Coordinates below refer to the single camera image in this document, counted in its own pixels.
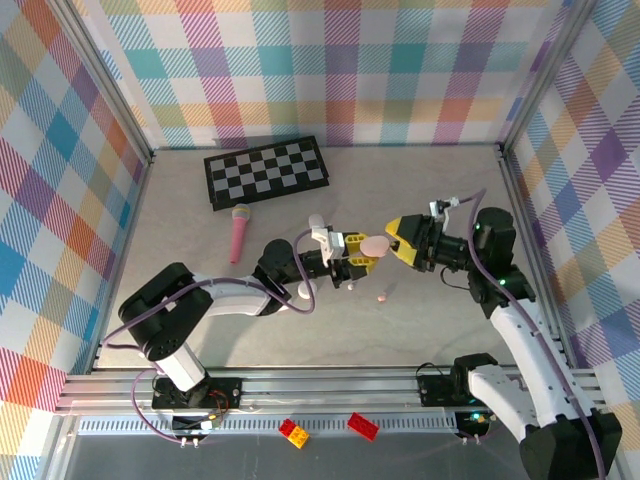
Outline pink earbud case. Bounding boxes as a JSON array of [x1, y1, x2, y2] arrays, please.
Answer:
[[360, 234, 390, 260]]

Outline pink toy microphone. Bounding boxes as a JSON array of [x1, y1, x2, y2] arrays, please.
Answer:
[[228, 202, 253, 265]]

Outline black and white chessboard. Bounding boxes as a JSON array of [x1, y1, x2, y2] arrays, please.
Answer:
[[203, 134, 331, 213]]

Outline red plastic toy brick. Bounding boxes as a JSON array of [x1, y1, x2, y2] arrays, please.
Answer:
[[347, 411, 381, 441]]

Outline red and yellow toy brick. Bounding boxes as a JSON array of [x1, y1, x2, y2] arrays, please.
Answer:
[[278, 418, 311, 447]]

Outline black controller board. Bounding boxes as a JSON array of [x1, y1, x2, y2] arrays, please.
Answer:
[[454, 409, 497, 440], [171, 413, 225, 435]]

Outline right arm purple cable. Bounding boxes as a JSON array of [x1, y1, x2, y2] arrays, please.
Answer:
[[457, 187, 609, 480]]

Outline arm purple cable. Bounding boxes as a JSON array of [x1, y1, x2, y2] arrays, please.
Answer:
[[457, 187, 609, 480], [102, 229, 319, 444]]

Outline thin black gripper wire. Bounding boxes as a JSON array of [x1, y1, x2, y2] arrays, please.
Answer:
[[437, 266, 475, 292]]

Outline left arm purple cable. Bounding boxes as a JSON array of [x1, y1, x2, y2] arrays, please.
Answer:
[[102, 229, 319, 444]]

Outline aluminium side rail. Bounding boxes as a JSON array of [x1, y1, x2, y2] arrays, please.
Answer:
[[497, 142, 581, 371], [88, 149, 157, 375]]

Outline wide aluminium base rail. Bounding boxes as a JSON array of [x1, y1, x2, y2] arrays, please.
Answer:
[[53, 366, 607, 416]]

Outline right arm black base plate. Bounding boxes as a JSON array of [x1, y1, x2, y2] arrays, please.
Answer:
[[416, 363, 511, 407]]

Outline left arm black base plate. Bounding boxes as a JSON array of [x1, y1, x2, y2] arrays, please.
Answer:
[[151, 377, 244, 412]]

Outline white slotted cable duct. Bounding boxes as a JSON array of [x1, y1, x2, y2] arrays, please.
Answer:
[[78, 417, 460, 436]]

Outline aluminium frame post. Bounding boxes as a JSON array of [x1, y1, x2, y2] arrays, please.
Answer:
[[47, 0, 156, 169], [497, 0, 601, 156]]

